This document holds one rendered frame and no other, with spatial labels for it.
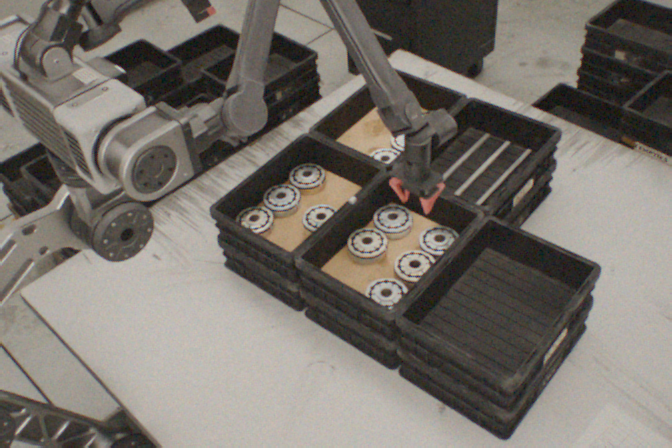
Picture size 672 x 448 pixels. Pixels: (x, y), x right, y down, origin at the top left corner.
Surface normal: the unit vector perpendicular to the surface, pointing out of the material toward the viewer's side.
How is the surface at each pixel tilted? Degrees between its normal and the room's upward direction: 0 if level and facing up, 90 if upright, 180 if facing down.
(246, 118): 52
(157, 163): 90
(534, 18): 0
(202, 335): 0
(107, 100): 0
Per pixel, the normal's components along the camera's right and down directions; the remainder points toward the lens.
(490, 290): -0.08, -0.73
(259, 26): 0.45, -0.11
